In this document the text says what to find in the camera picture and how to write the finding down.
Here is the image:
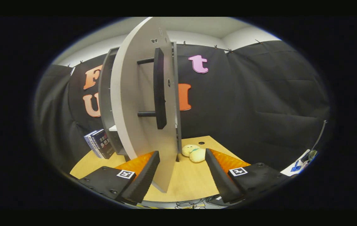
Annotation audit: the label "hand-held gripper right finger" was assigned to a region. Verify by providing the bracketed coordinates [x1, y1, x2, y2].
[205, 148, 292, 204]

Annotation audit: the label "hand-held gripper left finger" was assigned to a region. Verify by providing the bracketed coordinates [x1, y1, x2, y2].
[78, 151, 161, 205]

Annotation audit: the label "black door handle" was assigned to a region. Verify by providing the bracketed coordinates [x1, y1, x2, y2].
[137, 47, 167, 130]

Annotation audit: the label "yellow plush toy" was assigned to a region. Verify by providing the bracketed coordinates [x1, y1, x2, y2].
[182, 144, 206, 163]

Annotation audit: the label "white paper sheet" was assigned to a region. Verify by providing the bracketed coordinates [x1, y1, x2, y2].
[280, 150, 311, 176]

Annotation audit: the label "black backdrop cloth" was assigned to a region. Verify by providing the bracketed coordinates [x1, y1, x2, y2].
[34, 40, 331, 176]

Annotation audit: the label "grey cabinet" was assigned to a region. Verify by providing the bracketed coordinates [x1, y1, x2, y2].
[99, 42, 183, 157]

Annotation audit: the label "black floor cables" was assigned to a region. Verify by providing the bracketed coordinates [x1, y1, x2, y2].
[174, 198, 207, 209]

